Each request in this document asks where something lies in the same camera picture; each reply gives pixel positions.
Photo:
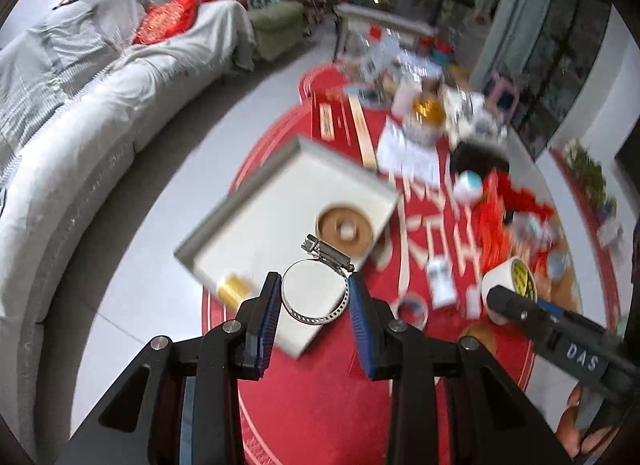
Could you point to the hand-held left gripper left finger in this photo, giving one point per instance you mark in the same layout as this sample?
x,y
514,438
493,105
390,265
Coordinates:
x,y
265,325

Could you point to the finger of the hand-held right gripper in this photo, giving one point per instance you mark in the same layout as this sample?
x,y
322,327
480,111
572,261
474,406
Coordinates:
x,y
552,306
510,302

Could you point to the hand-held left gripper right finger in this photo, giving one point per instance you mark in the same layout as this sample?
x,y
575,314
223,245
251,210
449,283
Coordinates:
x,y
361,327

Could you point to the white and yellow tape roll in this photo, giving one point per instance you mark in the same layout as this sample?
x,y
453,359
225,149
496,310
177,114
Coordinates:
x,y
500,275

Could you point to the shallow white cardboard tray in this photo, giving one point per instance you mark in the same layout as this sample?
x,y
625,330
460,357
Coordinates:
x,y
280,215

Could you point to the person's right hand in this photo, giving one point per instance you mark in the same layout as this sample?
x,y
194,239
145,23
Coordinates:
x,y
572,420

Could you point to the yellow label white-capped bottle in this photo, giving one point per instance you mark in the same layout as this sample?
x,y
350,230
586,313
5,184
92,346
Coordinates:
x,y
232,290

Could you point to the white plastic jar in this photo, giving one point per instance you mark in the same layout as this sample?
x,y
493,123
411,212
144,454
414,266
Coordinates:
x,y
441,282

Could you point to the red printed gift box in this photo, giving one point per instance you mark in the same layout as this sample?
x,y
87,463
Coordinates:
x,y
492,217

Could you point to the brown tape roll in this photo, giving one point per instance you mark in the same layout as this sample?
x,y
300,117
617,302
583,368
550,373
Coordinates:
x,y
345,230

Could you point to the white round jar teal top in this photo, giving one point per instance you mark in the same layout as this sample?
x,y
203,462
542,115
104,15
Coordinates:
x,y
469,187

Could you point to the green plant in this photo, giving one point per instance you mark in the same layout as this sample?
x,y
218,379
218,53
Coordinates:
x,y
585,165

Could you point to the black case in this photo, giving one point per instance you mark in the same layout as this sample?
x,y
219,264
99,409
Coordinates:
x,y
480,157

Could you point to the white paper sheet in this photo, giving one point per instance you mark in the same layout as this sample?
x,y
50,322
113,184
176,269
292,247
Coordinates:
x,y
407,150

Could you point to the pink stool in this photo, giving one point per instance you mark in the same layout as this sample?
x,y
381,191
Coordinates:
x,y
502,90

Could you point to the white covered sofa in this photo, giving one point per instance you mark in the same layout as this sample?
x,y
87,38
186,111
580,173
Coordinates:
x,y
75,155

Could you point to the green armchair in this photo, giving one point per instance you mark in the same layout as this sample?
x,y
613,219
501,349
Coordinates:
x,y
275,25

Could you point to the red patterned cushion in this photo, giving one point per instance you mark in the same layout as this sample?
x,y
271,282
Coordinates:
x,y
172,17

